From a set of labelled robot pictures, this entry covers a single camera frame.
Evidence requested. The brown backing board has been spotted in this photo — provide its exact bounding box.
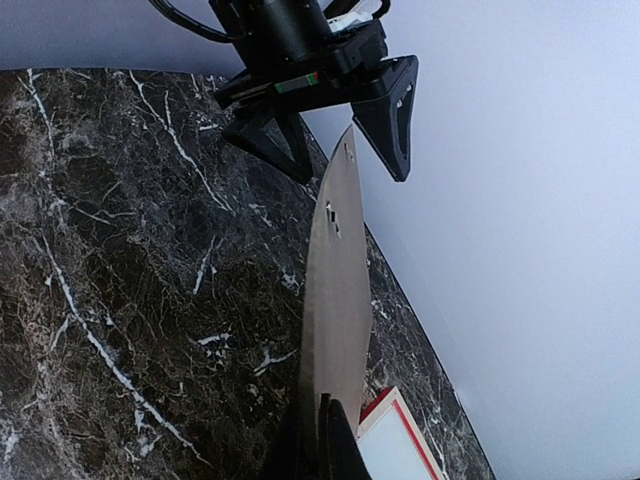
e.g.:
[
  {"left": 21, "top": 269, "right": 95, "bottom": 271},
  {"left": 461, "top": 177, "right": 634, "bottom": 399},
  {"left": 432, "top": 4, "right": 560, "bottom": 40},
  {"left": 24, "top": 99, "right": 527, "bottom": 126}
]
[{"left": 299, "top": 128, "right": 372, "bottom": 449}]

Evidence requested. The red wooden picture frame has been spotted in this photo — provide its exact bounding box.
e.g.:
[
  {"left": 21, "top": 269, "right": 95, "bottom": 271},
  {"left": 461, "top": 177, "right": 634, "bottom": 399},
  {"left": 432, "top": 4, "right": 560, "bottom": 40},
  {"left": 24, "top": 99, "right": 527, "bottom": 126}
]
[{"left": 356, "top": 386, "right": 447, "bottom": 480}]

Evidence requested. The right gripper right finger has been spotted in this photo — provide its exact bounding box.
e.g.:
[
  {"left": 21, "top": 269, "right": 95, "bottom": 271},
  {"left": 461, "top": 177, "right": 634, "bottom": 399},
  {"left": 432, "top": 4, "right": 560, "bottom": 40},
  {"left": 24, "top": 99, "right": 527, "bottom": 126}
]
[{"left": 319, "top": 393, "right": 371, "bottom": 480}]

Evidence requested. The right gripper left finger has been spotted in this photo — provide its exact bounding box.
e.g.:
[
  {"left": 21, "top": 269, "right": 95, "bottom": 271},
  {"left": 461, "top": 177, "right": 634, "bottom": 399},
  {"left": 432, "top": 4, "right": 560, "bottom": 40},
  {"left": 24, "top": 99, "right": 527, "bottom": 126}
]
[{"left": 264, "top": 400, "right": 319, "bottom": 480}]

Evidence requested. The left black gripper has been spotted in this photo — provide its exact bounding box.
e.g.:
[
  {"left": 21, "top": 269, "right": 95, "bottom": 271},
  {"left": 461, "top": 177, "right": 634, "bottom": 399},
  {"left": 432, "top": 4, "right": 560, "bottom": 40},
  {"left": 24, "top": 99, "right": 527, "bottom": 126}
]
[{"left": 210, "top": 1, "right": 419, "bottom": 185}]

